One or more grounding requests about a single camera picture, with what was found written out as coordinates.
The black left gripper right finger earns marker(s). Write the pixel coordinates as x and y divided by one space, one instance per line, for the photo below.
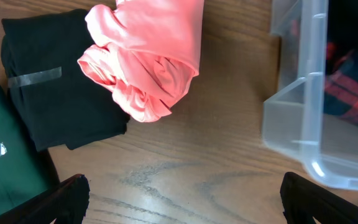
307 203

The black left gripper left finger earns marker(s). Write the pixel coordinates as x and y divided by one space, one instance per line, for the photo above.
66 203

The red black plaid shirt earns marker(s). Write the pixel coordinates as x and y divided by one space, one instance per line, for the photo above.
341 83

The clear plastic storage container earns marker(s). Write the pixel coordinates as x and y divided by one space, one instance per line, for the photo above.
294 123

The dark green folded cloth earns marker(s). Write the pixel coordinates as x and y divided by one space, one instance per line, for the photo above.
24 173

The black folded cloth left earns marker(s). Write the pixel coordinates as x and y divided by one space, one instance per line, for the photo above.
56 101

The salmon pink folded cloth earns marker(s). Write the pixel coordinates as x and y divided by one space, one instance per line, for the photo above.
145 52

